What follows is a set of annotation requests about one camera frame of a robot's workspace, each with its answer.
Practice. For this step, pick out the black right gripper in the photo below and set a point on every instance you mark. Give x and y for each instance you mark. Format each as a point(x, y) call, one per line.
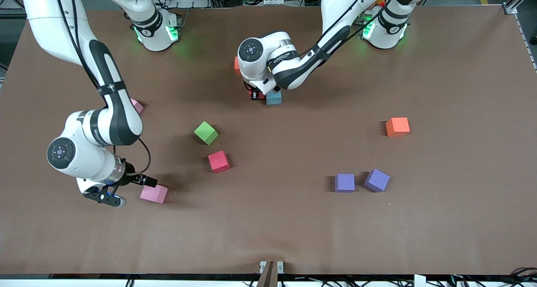
point(130, 174)

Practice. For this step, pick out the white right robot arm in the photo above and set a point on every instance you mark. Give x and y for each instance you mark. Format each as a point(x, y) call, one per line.
point(113, 110)

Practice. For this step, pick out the grey camera pole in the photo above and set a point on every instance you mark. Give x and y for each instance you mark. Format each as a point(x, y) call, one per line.
point(268, 276)

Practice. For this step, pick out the aluminium side rail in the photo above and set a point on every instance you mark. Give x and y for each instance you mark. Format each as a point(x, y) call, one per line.
point(526, 43)

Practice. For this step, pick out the silver mounting bracket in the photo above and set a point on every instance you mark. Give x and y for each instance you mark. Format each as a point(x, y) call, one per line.
point(262, 265)

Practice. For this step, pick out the purple foam cube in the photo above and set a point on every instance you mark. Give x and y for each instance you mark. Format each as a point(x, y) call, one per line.
point(345, 182)
point(376, 180)

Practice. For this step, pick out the pink foam cube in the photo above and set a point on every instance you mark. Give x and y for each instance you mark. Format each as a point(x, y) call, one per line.
point(138, 106)
point(153, 194)

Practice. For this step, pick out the blue foam cube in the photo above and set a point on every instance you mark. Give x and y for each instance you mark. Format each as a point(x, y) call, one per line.
point(273, 98)

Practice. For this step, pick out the red foam cube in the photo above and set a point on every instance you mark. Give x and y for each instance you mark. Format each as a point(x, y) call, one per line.
point(262, 96)
point(218, 161)

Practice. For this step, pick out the orange foam cube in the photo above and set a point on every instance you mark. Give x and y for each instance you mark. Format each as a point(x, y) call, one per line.
point(236, 65)
point(397, 126)

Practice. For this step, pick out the brown paper table cover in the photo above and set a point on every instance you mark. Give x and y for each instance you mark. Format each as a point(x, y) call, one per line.
point(268, 220)

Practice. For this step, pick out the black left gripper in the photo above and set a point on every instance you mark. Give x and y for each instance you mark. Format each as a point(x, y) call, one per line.
point(253, 95)

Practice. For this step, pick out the green foam cube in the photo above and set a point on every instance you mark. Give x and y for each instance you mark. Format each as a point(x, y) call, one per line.
point(205, 131)

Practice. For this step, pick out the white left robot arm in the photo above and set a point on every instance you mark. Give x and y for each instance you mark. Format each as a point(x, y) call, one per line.
point(293, 69)

